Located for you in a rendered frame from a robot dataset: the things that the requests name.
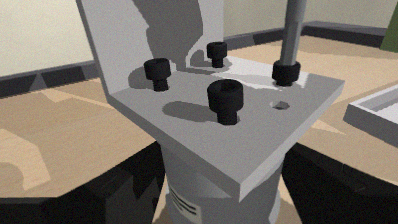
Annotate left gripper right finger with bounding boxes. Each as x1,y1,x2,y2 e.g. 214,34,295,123
281,142,398,224

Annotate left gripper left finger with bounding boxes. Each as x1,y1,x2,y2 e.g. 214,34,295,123
0,141,166,224

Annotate red screwdriver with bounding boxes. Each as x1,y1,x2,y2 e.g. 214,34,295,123
279,0,307,66

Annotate grey cylinder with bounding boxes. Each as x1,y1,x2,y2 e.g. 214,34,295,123
156,140,286,224

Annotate white shallow rectangular tray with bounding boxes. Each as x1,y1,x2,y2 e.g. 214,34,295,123
343,84,398,147

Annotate grey rectangular table frame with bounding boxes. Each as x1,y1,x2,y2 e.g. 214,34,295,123
0,21,387,98

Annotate grey metal bracket with holes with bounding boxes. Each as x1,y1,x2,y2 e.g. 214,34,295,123
75,0,345,202

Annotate black screw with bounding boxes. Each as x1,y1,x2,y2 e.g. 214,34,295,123
144,58,171,92
272,60,301,87
206,42,227,68
207,79,244,126

